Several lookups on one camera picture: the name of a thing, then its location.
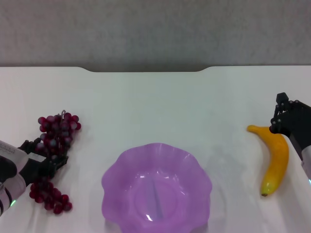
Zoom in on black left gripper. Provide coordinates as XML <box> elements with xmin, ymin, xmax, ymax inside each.
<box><xmin>17</xmin><ymin>137</ymin><xmax>69</xmax><ymax>186</ymax></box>

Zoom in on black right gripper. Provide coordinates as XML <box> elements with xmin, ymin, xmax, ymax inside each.
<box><xmin>270</xmin><ymin>92</ymin><xmax>311</xmax><ymax>149</ymax></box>

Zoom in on red grape bunch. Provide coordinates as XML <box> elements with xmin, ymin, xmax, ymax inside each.
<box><xmin>29</xmin><ymin>109</ymin><xmax>82</xmax><ymax>215</ymax></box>

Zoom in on yellow banana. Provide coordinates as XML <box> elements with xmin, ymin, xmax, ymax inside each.
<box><xmin>246</xmin><ymin>124</ymin><xmax>290</xmax><ymax>198</ymax></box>

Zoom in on purple wavy plastic plate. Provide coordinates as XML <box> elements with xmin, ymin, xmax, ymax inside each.
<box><xmin>101</xmin><ymin>142</ymin><xmax>213</xmax><ymax>233</ymax></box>

